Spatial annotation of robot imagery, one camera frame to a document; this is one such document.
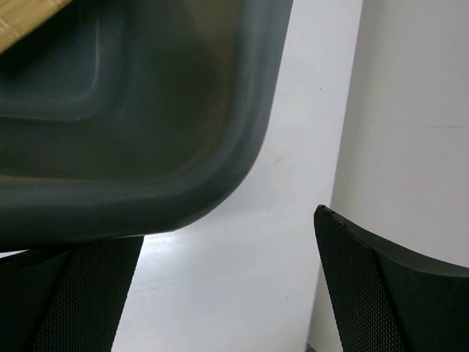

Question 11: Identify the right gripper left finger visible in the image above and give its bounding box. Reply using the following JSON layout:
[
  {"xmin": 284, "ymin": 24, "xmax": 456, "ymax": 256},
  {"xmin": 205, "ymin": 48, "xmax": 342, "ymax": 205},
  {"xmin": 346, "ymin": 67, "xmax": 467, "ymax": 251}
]
[{"xmin": 1, "ymin": 237, "xmax": 143, "ymax": 351}]

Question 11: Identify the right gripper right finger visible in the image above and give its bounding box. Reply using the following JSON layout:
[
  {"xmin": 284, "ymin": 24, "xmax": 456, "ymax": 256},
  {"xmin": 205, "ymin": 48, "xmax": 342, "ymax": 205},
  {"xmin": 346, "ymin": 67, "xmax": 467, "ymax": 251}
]
[{"xmin": 314, "ymin": 205, "xmax": 468, "ymax": 352}]

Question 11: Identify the grey plastic bin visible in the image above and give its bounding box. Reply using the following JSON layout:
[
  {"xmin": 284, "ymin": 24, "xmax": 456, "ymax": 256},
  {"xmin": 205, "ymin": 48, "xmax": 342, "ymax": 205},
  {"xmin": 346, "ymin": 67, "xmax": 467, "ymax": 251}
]
[{"xmin": 1, "ymin": 1, "xmax": 292, "ymax": 252}]

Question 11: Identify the woven bamboo tray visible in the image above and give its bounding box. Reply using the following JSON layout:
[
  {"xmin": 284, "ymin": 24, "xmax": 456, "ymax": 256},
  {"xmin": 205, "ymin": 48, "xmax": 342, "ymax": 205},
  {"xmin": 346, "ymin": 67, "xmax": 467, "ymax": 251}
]
[{"xmin": 0, "ymin": 0, "xmax": 71, "ymax": 53}]

